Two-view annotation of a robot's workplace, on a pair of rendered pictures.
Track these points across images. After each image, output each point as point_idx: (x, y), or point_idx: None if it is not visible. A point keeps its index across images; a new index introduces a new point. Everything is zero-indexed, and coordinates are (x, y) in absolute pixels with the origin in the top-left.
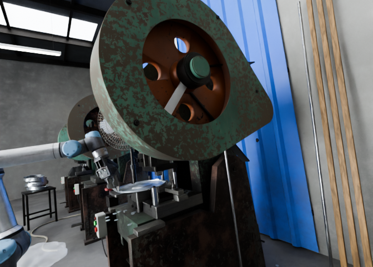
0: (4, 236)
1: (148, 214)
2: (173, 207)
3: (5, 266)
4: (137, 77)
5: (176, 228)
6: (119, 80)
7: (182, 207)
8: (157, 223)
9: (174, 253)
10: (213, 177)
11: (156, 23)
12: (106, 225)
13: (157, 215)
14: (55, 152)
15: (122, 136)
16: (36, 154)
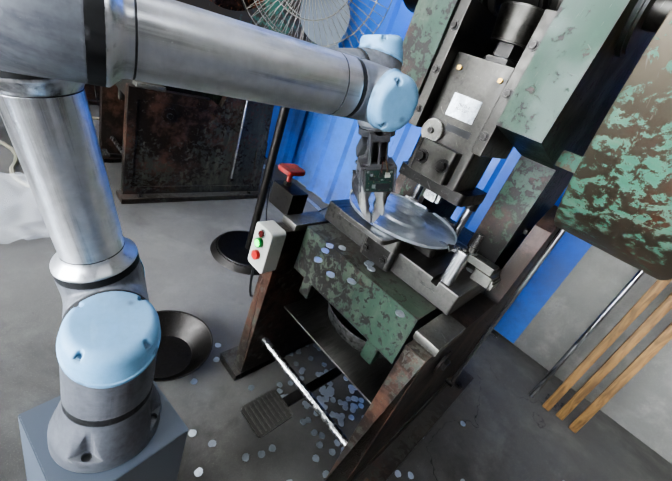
0: (105, 278)
1: (412, 287)
2: (470, 295)
3: (146, 374)
4: None
5: (464, 333)
6: None
7: (475, 294)
8: (456, 329)
9: (440, 368)
10: (528, 247)
11: None
12: (280, 253)
13: (452, 308)
14: (350, 99)
15: (607, 171)
16: (300, 83)
